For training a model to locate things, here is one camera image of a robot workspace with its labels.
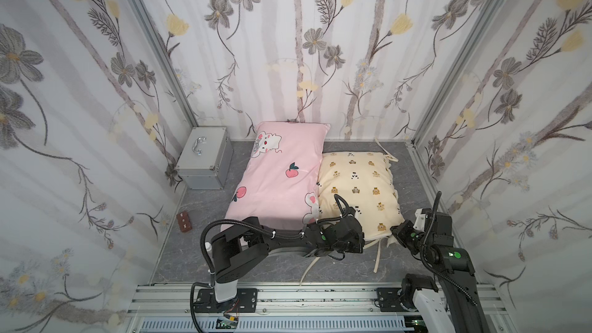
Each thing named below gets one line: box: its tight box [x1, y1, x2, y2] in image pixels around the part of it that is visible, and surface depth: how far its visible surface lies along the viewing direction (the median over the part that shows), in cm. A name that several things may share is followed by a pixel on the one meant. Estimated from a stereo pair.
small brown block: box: [176, 211, 192, 233], surface depth 92 cm
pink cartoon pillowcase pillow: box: [220, 120, 331, 233], surface depth 94 cm
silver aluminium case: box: [174, 126, 234, 191], surface depth 100 cm
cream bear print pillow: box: [317, 151, 405, 242], surface depth 91 cm
